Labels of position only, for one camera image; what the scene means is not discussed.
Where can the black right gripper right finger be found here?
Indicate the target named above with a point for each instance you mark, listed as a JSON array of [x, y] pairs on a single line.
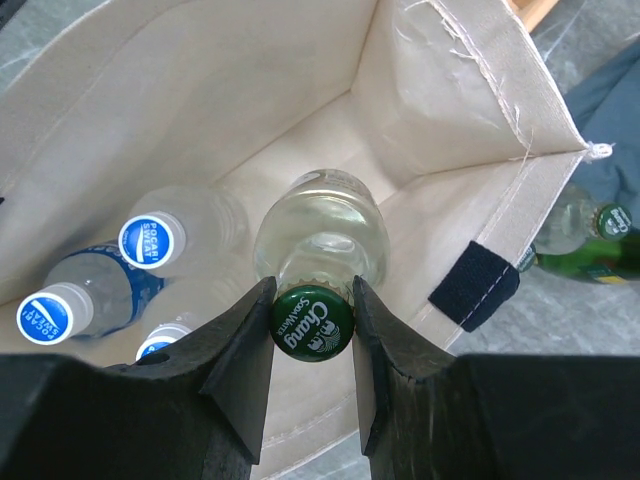
[[425, 414]]

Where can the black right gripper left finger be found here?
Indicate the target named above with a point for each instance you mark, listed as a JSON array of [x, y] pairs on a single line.
[[195, 409]]

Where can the clear bottle green cap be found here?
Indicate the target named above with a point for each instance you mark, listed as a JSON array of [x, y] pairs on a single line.
[[322, 233], [577, 218]]

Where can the green glass bottle yellow label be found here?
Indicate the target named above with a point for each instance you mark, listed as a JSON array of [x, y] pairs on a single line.
[[597, 261]]

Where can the beige canvas tote bag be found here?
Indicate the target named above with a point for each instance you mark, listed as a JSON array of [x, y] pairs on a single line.
[[444, 109]]

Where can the clear bottle blue cap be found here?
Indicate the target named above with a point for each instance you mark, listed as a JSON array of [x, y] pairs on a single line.
[[89, 294], [182, 231], [181, 308]]

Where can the grey folded garment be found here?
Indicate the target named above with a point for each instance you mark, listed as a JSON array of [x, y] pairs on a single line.
[[605, 109]]

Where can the wooden rack base tray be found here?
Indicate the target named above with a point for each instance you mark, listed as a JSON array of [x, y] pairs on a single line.
[[531, 12]]

